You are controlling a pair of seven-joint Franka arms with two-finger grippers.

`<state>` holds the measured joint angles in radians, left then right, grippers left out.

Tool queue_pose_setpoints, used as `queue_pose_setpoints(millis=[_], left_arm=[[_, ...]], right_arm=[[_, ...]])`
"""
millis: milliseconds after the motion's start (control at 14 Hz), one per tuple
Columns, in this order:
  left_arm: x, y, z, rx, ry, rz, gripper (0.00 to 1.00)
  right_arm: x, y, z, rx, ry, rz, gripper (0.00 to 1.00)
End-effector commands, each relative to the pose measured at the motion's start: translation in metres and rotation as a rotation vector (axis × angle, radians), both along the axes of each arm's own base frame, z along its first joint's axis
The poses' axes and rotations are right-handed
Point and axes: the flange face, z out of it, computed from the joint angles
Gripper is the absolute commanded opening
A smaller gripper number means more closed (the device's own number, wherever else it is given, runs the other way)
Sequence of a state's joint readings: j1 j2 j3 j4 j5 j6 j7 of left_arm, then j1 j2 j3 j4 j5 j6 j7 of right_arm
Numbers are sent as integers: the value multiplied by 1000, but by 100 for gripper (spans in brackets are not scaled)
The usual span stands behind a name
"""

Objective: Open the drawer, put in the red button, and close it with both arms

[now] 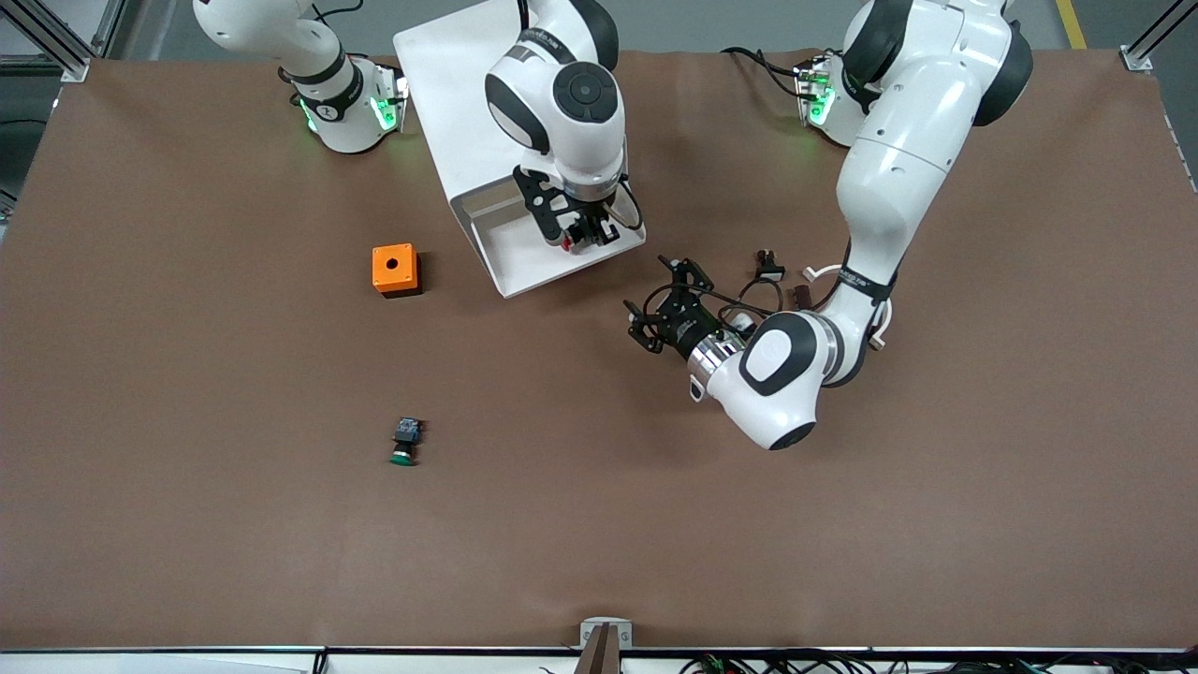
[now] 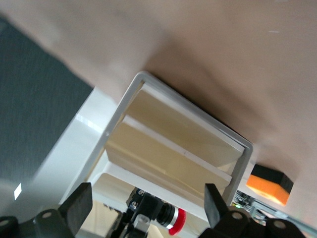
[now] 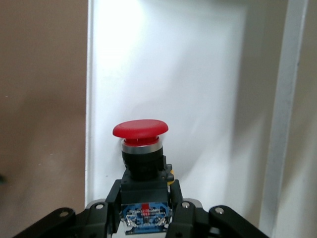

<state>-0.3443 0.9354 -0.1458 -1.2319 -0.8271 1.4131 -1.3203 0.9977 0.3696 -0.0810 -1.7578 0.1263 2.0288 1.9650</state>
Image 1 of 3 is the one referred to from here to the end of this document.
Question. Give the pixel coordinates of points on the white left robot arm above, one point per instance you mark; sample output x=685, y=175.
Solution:
x=898, y=140

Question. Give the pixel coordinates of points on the brown hexagonal standoff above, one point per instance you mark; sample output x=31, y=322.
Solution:
x=802, y=298

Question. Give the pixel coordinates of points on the white curved plastic clamp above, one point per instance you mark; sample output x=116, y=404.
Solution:
x=812, y=272

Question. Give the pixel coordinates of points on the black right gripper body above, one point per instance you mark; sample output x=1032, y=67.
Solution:
x=590, y=222

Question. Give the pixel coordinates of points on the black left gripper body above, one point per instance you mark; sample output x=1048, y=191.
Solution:
x=681, y=327

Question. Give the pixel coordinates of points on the grey metal edge bracket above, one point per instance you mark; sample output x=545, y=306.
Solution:
x=591, y=632

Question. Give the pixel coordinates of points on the aluminium frame post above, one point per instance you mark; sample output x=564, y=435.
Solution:
x=56, y=51
x=1137, y=58

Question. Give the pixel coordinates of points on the green push button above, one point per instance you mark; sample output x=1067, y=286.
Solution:
x=404, y=435

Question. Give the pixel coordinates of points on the brown strip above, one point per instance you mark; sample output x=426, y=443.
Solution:
x=604, y=655

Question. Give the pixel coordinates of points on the orange box with hole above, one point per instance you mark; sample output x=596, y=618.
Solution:
x=404, y=276

